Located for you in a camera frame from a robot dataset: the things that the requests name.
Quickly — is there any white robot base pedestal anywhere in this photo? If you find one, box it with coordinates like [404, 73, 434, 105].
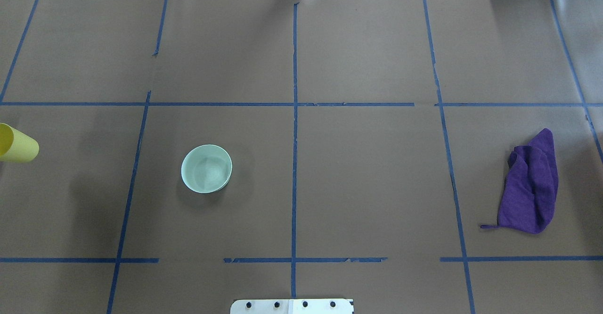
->
[230, 298, 355, 314]

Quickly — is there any purple cloth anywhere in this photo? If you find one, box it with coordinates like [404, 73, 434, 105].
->
[480, 128, 559, 235]

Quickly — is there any yellow plastic cup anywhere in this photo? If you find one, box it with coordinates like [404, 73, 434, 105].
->
[0, 123, 40, 162]

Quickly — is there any mint green bowl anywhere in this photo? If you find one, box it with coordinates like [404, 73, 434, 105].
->
[180, 144, 233, 194]

